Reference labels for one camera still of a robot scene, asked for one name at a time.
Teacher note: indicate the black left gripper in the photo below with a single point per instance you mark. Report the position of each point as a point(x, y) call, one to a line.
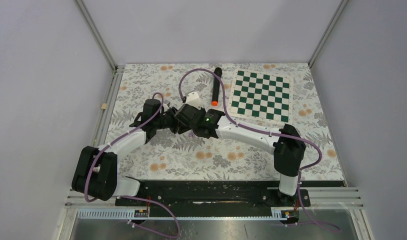
point(176, 123)

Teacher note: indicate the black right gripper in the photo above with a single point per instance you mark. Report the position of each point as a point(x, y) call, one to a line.
point(202, 110)

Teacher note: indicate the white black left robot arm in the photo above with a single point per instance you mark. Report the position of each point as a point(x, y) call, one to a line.
point(97, 172)

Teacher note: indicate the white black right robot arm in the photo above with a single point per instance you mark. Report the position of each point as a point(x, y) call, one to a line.
point(284, 144)

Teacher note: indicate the floral tablecloth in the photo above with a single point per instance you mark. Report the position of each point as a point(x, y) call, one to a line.
point(170, 156)

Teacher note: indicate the black microphone orange end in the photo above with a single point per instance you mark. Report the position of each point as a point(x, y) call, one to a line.
point(216, 87)

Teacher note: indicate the green white chessboard mat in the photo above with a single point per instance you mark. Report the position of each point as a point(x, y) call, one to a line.
point(259, 96)

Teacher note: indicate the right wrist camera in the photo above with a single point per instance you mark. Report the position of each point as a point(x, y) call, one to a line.
point(193, 99)

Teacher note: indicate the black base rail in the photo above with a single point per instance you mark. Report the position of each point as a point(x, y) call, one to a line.
point(199, 198)

